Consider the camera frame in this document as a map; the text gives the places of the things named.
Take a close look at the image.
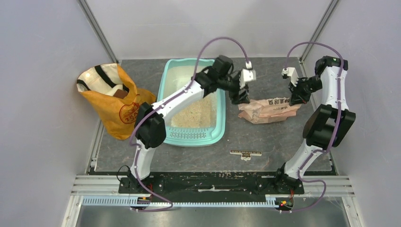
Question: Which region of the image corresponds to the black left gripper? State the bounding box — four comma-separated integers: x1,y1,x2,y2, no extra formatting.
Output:
217,73,249,105

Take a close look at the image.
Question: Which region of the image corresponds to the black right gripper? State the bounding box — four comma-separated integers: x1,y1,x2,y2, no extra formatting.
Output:
288,75,323,106

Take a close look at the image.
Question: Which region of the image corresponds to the pink cat litter bag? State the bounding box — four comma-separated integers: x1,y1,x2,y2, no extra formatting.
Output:
238,97,301,124

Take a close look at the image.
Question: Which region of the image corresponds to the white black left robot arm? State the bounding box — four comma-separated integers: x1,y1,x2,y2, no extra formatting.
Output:
128,55,256,193

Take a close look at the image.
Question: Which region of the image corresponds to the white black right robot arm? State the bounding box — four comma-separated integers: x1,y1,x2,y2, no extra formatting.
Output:
273,56,356,193

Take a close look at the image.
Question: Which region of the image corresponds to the tan litter pile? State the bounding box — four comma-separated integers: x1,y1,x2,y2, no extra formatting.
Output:
171,94,217,128

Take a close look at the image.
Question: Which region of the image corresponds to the teal plastic litter box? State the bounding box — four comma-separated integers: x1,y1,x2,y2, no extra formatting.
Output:
157,58,226,147

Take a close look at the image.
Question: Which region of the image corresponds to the orange Trader Joe's bag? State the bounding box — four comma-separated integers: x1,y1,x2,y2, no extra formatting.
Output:
76,63,157,140

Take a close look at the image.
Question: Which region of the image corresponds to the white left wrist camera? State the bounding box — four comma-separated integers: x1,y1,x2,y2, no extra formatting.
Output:
239,61,256,89

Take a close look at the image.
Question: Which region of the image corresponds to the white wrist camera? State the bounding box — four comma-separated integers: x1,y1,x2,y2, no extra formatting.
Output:
239,61,256,89
281,67,299,87

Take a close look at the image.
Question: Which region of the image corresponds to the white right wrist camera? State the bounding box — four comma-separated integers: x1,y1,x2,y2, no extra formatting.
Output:
281,67,299,87

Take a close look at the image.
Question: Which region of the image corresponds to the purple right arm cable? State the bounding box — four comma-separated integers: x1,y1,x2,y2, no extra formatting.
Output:
275,42,345,214

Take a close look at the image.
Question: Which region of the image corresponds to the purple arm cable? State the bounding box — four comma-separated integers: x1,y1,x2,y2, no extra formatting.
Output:
129,37,251,213
275,42,345,214

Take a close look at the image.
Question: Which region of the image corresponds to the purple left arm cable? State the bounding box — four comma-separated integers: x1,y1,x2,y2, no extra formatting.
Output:
129,37,251,213

